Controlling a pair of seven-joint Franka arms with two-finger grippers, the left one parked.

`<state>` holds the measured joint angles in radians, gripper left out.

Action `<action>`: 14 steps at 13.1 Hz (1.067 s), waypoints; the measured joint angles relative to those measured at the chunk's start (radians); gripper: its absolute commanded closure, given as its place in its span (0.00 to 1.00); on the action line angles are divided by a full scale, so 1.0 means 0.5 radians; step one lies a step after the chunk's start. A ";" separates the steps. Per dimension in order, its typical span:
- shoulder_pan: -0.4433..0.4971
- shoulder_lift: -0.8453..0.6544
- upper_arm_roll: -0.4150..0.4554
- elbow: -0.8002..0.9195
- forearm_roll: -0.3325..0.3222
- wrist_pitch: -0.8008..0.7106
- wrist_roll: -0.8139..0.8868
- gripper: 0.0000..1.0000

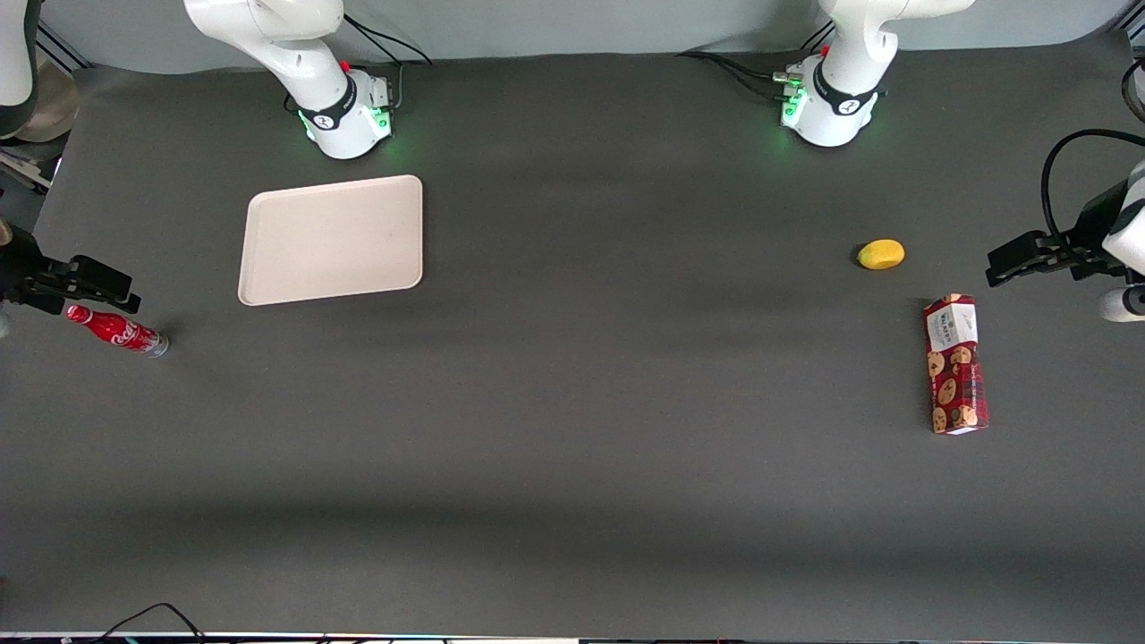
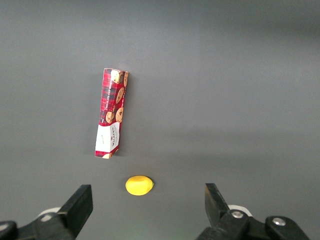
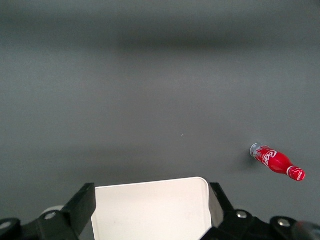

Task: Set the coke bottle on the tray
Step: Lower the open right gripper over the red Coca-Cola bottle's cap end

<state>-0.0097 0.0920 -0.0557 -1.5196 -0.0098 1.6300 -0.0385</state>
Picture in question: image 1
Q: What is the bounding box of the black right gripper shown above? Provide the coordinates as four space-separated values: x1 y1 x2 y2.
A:
0 229 142 315

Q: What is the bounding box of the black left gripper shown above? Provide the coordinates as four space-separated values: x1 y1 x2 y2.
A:
986 180 1131 288

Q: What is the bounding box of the red coke bottle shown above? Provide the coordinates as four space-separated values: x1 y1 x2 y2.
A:
66 304 170 360

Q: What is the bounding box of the beige plastic tray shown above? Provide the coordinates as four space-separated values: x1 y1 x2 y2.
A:
237 174 425 308

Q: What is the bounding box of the red cookie box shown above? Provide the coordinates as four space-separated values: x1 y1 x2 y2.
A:
922 293 991 436

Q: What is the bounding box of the yellow lemon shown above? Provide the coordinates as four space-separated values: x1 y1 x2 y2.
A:
856 239 906 271

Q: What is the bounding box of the beige rounded background object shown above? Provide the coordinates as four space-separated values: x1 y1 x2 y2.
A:
16 55 81 144

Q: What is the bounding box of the dark grey table mat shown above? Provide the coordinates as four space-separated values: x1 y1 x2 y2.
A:
0 32 1145 640

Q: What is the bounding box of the black looped gripper cable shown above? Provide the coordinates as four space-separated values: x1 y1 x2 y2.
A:
1040 129 1145 244

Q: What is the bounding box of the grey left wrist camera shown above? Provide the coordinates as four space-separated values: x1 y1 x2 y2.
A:
1098 285 1145 324

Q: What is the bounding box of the black cable at table edge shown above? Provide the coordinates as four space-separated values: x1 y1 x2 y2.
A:
88 602 208 644

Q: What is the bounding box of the black left arm base cable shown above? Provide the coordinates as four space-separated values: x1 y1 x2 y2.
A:
674 49 808 101

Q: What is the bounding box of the black arm base cable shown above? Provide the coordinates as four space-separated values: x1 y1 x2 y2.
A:
343 13 434 113
674 49 808 101

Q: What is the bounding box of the black right arm base cable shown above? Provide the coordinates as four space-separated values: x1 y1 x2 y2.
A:
343 13 434 113

